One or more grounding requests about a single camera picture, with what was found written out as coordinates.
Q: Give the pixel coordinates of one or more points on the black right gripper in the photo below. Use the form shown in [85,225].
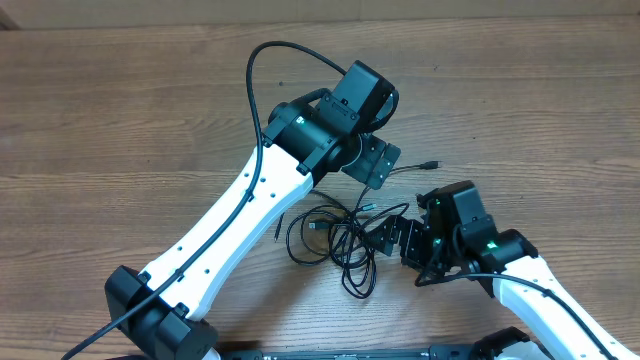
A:
[413,231]

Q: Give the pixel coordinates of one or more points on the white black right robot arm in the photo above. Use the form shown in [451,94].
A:
[455,238]

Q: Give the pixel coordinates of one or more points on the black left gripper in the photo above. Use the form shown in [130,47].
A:
[363,168]

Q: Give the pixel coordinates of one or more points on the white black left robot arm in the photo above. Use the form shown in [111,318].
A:
[320,132]

